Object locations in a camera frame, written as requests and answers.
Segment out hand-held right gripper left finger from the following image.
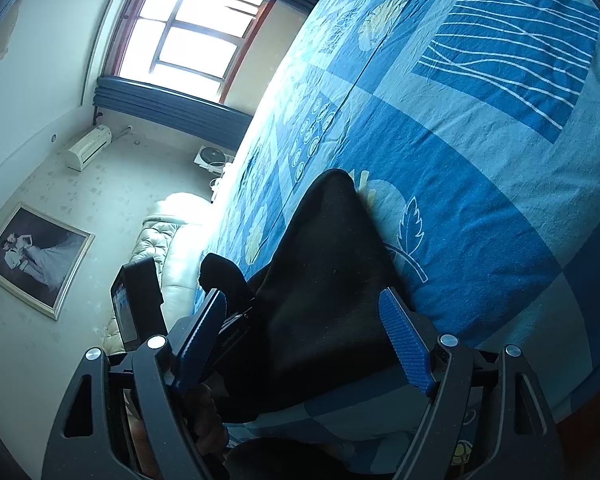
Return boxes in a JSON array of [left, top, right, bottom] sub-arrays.
[[42, 289, 228, 480]]

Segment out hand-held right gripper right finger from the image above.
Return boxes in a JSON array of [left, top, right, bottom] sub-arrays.
[[378, 287, 566, 480]]

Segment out black studded pants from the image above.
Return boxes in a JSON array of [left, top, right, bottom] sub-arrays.
[[200, 169, 433, 423]]

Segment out person's left hand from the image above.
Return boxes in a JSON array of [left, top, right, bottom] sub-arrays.
[[187, 382, 229, 461]]

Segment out beige tufted leather headboard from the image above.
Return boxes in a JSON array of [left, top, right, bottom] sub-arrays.
[[102, 192, 221, 356]]

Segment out framed wedding picture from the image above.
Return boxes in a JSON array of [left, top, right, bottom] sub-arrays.
[[0, 202, 96, 321]]

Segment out white standing fan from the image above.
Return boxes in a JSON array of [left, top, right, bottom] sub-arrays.
[[194, 145, 236, 196]]

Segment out blue patterned bed sheet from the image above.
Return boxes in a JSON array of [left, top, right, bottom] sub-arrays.
[[192, 0, 600, 480]]

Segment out red framed window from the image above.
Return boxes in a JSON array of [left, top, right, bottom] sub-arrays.
[[115, 0, 271, 101]]

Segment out white wall air conditioner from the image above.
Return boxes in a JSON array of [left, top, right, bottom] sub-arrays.
[[65, 125, 113, 172]]

